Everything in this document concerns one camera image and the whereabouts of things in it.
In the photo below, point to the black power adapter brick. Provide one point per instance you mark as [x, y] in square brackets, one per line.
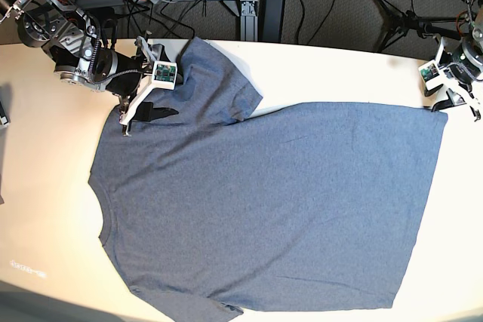
[271, 20]

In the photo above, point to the black tripod stand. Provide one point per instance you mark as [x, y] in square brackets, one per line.
[398, 23]

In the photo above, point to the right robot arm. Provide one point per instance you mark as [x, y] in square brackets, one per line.
[75, 40]

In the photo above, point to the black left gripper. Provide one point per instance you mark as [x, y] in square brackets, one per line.
[465, 64]

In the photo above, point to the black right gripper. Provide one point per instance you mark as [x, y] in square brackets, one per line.
[125, 85]

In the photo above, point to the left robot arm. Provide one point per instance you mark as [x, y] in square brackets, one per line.
[287, 74]

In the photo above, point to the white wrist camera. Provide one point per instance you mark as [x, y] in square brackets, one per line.
[164, 75]
[431, 75]

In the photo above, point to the blue grey T-shirt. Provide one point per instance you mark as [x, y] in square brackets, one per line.
[212, 210]

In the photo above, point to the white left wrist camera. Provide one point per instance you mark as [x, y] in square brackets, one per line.
[431, 75]

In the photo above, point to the aluminium table leg profile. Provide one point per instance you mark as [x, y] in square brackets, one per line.
[247, 13]

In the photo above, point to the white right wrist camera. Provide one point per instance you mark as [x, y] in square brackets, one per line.
[164, 75]

